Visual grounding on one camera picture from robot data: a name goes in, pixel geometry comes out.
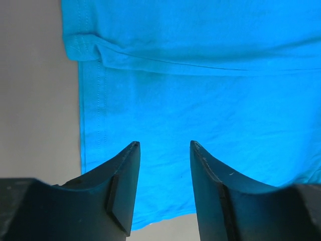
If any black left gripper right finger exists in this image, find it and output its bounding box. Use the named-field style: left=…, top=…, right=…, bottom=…
left=190, top=141, right=301, bottom=240

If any blue t shirt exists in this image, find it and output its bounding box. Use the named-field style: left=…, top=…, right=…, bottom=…
left=61, top=0, right=320, bottom=230

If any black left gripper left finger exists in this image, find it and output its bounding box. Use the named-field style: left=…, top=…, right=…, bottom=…
left=32, top=142, right=140, bottom=240

